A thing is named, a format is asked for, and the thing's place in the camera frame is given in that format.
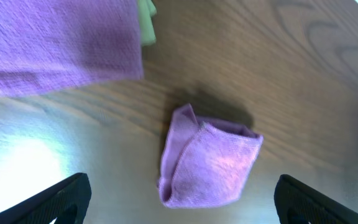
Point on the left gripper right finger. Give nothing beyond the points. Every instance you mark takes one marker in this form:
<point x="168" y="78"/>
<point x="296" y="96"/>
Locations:
<point x="297" y="203"/>

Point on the purple microfibre cloth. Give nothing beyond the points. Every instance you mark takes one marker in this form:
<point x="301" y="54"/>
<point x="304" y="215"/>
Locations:
<point x="206" y="161"/>

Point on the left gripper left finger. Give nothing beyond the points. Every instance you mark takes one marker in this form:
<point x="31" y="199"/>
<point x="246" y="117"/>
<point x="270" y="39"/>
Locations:
<point x="63" y="203"/>

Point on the folded purple cloth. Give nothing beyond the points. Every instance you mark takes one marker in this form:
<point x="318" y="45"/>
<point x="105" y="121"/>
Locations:
<point x="52" y="45"/>

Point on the folded green cloth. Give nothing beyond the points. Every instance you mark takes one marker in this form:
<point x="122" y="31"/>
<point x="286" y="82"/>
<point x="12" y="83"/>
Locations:
<point x="146" y="11"/>

